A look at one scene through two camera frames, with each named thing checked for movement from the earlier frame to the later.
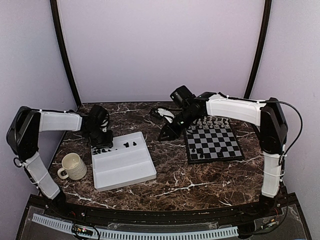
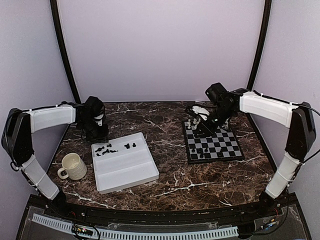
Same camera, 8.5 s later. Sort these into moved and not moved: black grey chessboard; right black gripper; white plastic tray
Moved: right black gripper
Not moved: black grey chessboard; white plastic tray
